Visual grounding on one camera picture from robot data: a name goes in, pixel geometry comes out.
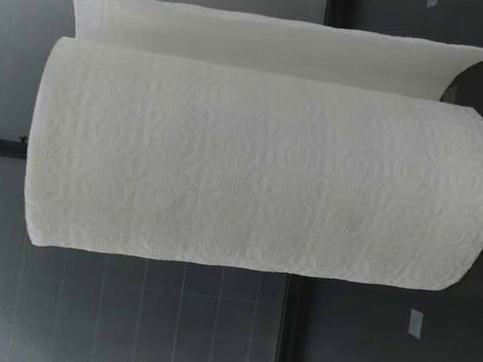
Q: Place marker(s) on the white paper towel roll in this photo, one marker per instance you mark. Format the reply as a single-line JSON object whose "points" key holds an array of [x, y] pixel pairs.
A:
{"points": [[261, 170]]}

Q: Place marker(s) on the black frame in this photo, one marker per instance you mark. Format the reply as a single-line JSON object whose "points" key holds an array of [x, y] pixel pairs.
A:
{"points": [[287, 344]]}

